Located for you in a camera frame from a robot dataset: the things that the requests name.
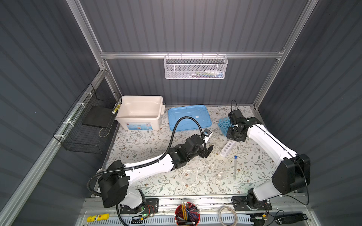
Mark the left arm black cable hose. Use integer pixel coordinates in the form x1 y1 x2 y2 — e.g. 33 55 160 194
86 116 206 197

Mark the clear petri dish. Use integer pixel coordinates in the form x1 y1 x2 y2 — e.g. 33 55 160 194
181 169 197 186

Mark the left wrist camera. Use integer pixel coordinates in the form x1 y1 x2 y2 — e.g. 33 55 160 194
203 129 213 144

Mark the blue plastic bin lid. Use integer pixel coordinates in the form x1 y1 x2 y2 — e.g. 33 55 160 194
167 105 213 132

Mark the white test tube rack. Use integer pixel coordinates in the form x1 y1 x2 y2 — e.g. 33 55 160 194
220 140 236 158

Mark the white wire wall basket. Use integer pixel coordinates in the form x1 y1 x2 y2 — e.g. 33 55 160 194
163 54 228 80

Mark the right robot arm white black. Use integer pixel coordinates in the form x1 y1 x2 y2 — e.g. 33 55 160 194
227 115 311 210

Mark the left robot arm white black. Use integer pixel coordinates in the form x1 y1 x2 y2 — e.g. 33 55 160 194
98 134 214 212

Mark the yellow marker bottle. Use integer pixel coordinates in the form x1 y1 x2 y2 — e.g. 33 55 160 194
87 213 109 222

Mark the white plastic storage bin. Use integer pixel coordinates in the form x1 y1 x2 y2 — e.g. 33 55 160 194
116 95 166 131

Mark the red pencil cup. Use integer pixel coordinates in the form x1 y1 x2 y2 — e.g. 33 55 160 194
174 202 201 226

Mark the long blue-capped test tube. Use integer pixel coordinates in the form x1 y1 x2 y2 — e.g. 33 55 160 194
233 155 238 181

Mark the coiled white cable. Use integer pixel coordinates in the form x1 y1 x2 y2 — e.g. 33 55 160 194
217 205 239 226

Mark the black wire side basket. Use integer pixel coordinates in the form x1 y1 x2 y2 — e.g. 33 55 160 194
53 85 122 154

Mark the blue test tube rack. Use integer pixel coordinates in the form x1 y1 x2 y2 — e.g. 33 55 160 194
218 117 232 137

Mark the black device on shelf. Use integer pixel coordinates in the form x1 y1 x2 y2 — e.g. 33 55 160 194
274 213 308 225

